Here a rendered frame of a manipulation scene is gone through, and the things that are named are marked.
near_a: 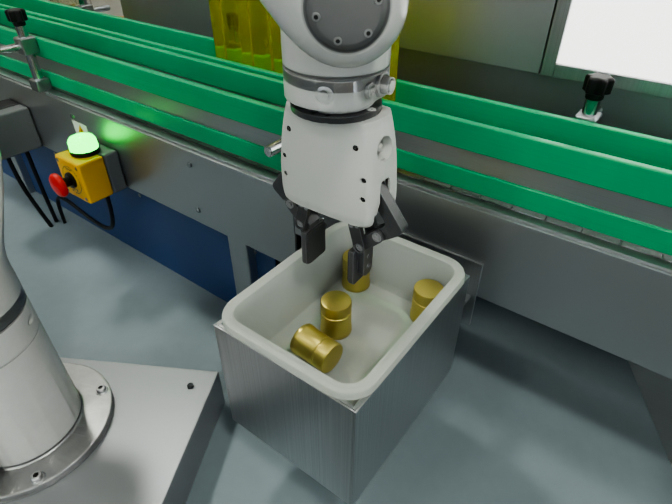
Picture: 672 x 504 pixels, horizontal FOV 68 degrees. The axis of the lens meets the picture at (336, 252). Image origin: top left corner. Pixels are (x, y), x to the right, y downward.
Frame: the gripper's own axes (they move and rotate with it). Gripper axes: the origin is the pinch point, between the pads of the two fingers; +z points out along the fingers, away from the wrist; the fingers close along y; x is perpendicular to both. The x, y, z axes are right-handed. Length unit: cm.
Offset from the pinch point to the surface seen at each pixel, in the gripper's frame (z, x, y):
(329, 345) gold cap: 7.4, 5.0, -2.7
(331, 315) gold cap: 7.2, 1.6, -0.5
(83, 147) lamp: 4, -4, 51
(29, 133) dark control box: 9, -8, 76
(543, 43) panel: -13.9, -34.0, -7.2
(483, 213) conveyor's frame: 0.4, -15.9, -9.3
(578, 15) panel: -17.3, -34.2, -10.2
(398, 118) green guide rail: -7.1, -18.2, 3.6
